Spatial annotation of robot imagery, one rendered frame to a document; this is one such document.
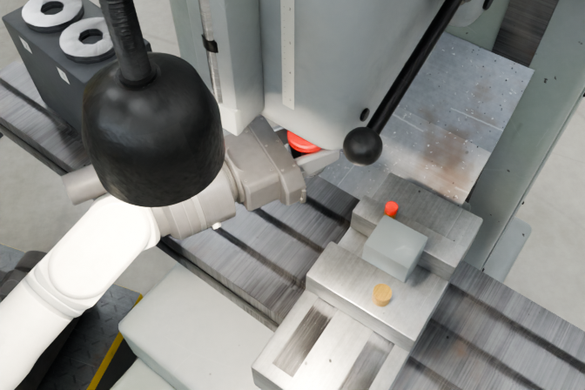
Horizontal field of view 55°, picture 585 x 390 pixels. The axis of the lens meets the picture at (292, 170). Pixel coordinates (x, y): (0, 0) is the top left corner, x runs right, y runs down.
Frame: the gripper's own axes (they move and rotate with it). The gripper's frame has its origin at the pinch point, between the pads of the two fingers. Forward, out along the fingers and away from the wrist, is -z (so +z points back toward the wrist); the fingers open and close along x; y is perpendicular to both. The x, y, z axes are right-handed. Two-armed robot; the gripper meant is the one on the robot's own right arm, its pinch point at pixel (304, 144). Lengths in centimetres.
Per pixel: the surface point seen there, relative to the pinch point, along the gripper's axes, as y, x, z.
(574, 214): 119, 11, -119
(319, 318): 15.3, -14.3, 5.6
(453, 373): 22.4, -26.7, -7.5
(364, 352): 15.3, -20.5, 3.0
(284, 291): 22.4, -6.0, 6.3
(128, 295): 79, 35, 29
